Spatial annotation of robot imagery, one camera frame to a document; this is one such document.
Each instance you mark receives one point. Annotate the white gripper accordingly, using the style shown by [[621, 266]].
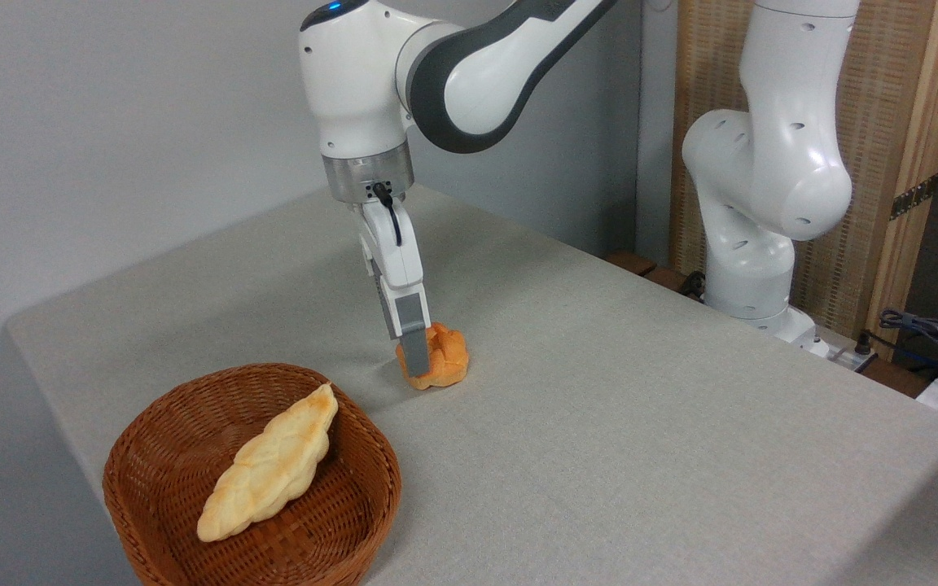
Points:
[[394, 252]]

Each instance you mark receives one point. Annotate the round orange bread roll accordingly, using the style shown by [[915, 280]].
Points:
[[449, 358]]

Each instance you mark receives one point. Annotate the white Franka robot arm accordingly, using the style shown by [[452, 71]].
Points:
[[469, 81]]

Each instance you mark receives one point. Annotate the brown wicker basket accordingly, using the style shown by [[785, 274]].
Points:
[[339, 505]]

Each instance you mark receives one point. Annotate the long pale braided bread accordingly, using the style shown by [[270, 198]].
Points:
[[269, 464]]

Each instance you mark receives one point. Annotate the metal hinge on panel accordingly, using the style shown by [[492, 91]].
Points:
[[915, 196]]

